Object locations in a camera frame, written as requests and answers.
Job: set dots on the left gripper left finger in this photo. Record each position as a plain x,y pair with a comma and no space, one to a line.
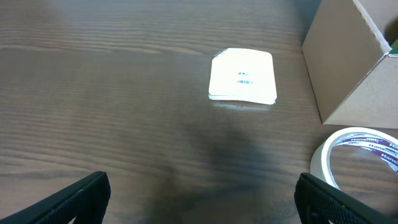
83,202

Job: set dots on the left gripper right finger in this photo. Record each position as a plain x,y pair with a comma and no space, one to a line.
319,203

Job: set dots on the white tape roll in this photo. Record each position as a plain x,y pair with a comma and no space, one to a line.
376,142

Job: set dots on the brown cardboard box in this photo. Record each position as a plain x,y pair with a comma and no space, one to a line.
353,72

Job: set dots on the yellow sticky note pad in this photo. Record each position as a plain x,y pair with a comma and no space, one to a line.
243,75

